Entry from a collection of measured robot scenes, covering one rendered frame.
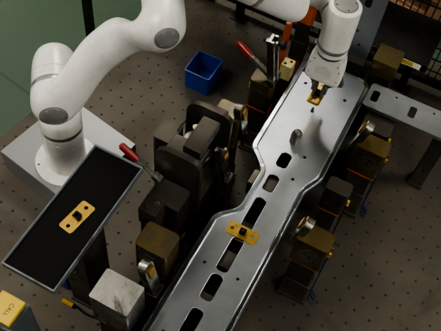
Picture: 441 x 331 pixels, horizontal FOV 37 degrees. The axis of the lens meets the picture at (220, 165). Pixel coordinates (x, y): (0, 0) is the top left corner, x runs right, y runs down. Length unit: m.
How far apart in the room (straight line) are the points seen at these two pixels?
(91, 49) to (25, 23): 2.00
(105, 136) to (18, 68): 1.37
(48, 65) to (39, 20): 1.89
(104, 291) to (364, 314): 0.83
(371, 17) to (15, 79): 1.92
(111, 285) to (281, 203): 0.52
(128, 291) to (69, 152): 0.57
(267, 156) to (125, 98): 0.68
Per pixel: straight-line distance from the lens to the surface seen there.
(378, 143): 1.88
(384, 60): 2.07
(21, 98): 3.28
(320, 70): 1.79
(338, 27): 1.66
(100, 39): 1.61
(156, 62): 2.43
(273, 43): 1.81
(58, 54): 1.76
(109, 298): 1.50
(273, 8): 1.55
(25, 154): 2.10
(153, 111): 2.28
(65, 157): 1.94
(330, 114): 1.96
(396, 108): 2.04
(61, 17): 3.62
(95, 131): 2.12
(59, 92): 1.67
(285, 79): 2.01
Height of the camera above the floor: 2.50
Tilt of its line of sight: 56 degrees down
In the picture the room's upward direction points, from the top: 8 degrees clockwise
